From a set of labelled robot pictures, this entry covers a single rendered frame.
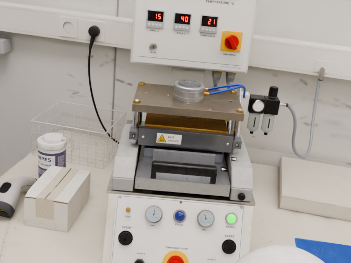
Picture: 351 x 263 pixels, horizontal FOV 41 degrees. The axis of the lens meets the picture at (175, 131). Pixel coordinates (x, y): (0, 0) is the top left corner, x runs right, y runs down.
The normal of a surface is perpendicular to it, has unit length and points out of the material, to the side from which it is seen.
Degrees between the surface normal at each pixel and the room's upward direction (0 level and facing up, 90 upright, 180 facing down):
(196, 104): 0
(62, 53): 90
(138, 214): 65
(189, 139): 90
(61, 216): 90
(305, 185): 0
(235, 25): 90
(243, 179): 41
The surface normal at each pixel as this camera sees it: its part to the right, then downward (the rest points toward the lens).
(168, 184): -0.01, 0.38
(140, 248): 0.04, -0.04
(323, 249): 0.09, -0.92
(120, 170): 0.07, -0.45
